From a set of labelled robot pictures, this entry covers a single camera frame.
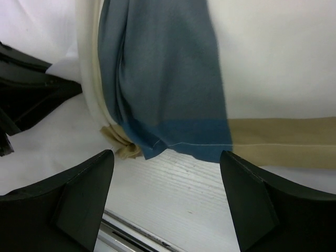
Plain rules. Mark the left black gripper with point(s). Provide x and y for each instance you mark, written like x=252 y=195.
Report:
x=28 y=93

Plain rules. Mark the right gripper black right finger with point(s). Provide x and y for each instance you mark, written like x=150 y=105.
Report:
x=272 y=213

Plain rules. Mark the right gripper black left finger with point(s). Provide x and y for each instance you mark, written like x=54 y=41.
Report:
x=60 y=213

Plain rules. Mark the checked blue beige pillowcase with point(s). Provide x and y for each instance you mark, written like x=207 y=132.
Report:
x=256 y=78

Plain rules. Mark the aluminium rail frame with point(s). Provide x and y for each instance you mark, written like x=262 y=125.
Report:
x=118 y=234

